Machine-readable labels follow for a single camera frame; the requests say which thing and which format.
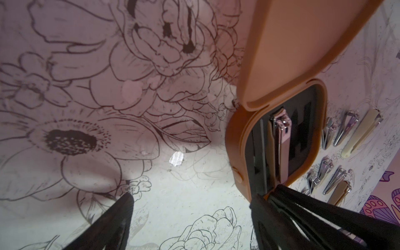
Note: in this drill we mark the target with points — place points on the grey nail clipper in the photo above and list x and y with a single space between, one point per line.
312 181

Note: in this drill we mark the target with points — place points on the small silver nail clipper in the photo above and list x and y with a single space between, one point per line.
328 133

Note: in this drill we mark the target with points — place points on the large brown nail clipper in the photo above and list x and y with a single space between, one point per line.
279 136

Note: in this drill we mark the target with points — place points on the tan brown clipper case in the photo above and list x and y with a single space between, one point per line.
289 44

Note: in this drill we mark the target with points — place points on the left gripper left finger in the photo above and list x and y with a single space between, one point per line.
110 231

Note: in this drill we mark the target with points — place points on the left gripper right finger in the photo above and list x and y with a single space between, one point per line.
273 230

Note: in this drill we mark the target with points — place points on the long brown nail clipper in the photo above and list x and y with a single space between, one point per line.
340 192

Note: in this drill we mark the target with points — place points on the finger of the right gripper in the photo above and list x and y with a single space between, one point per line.
378 235

